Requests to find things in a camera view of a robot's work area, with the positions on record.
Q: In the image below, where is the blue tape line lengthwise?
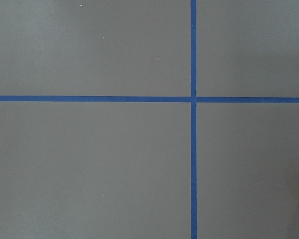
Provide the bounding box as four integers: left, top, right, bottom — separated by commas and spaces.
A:
190, 0, 197, 239

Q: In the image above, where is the blue tape line crosswise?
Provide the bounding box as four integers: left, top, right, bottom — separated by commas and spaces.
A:
0, 95, 299, 104

